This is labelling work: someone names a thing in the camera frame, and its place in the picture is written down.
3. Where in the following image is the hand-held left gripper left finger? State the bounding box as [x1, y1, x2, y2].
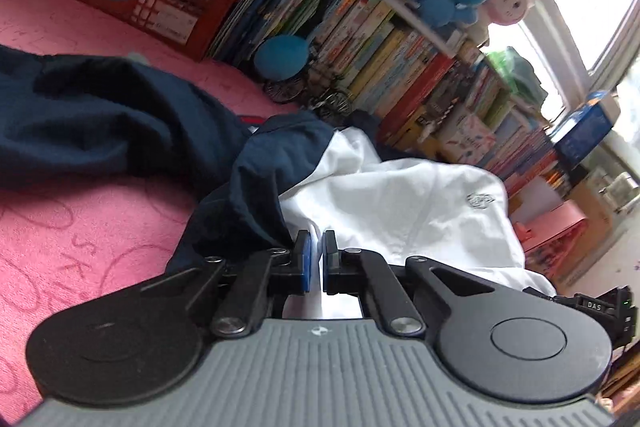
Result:
[140, 230, 313, 339]

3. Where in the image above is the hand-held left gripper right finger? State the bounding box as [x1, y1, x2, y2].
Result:
[322, 230, 495, 339]

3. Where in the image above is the navy and white jacket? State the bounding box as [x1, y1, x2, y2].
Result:
[0, 44, 558, 320]

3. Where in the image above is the blue carton box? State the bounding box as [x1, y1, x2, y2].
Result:
[552, 92, 621, 165]

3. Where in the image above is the white printed box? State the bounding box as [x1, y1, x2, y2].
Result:
[440, 114, 496, 162]

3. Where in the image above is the blue round object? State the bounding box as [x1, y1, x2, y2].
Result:
[252, 34, 313, 80]

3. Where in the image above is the row of books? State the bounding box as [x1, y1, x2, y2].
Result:
[207, 0, 576, 202]

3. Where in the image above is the pink blanket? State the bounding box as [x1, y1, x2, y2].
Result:
[0, 0, 301, 423]

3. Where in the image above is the black wire ornament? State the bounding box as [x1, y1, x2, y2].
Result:
[262, 76, 307, 102]
[310, 88, 354, 118]

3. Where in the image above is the white window frame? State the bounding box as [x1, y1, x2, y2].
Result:
[475, 0, 640, 118]

